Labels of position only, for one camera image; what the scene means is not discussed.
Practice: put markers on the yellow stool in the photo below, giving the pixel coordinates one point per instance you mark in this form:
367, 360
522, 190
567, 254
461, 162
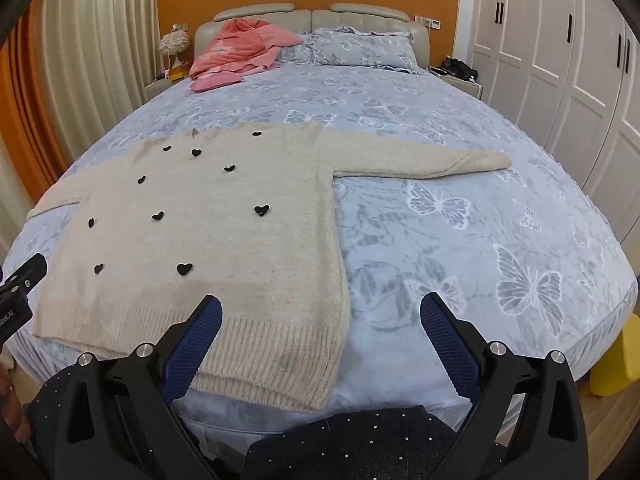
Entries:
617, 365

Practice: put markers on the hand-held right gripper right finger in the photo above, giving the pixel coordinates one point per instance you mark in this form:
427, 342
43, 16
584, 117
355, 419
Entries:
447, 340

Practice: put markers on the wall switch panel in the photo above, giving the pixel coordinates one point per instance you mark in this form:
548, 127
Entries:
430, 22

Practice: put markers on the cream sweater with black hearts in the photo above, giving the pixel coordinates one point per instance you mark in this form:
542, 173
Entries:
200, 240

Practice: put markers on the orange curtain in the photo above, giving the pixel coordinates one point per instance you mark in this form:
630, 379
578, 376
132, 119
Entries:
25, 120

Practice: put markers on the white wardrobe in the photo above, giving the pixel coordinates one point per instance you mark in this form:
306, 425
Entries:
560, 70

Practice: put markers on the butterfly print pillow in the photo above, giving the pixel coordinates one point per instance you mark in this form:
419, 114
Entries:
360, 47
297, 52

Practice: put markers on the dark clutter on nightstand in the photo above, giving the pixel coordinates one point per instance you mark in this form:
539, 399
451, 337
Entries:
459, 67

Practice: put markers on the bed with butterfly print cover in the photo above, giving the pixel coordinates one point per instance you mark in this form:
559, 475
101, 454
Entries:
450, 220

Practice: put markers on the cream curtain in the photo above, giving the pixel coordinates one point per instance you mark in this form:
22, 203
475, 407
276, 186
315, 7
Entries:
95, 60

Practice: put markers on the white feather lamp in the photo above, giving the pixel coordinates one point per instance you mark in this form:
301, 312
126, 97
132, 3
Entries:
174, 42

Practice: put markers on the white nightstand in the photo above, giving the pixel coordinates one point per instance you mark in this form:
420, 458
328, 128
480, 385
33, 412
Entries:
462, 85
159, 89

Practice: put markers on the pink garment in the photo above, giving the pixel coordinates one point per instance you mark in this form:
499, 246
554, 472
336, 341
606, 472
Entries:
235, 50

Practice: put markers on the beige padded headboard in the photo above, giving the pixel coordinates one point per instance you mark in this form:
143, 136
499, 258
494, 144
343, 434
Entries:
320, 17

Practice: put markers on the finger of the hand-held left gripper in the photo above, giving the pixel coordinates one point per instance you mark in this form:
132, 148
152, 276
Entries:
22, 272

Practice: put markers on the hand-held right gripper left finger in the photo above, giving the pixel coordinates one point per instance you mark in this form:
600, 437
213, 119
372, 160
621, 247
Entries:
199, 340

